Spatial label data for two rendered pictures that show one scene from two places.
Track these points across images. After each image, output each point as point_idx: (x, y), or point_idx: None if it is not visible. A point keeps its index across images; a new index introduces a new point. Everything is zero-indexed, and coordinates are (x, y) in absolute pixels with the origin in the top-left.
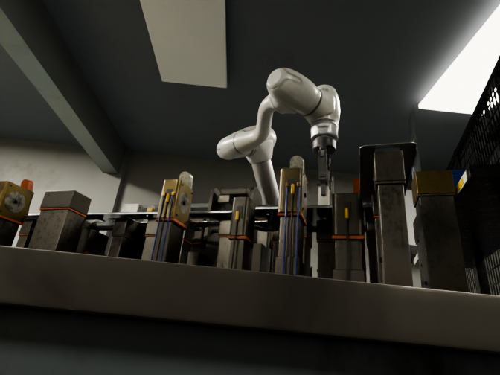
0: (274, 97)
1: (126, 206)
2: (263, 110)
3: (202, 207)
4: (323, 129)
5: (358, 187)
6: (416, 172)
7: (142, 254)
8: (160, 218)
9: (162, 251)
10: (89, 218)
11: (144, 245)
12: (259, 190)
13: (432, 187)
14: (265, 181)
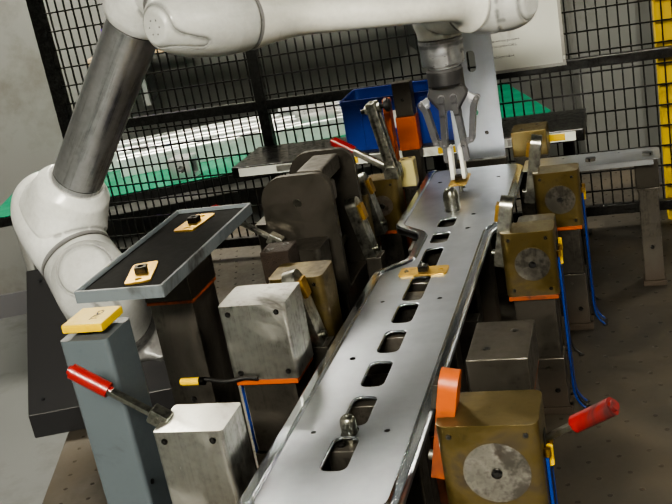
0: (510, 27)
1: (289, 303)
2: (443, 19)
3: (247, 217)
4: (462, 53)
5: (391, 114)
6: (545, 129)
7: (459, 368)
8: (561, 291)
9: (569, 333)
10: (395, 374)
11: (456, 351)
12: (115, 104)
13: (548, 143)
14: (142, 81)
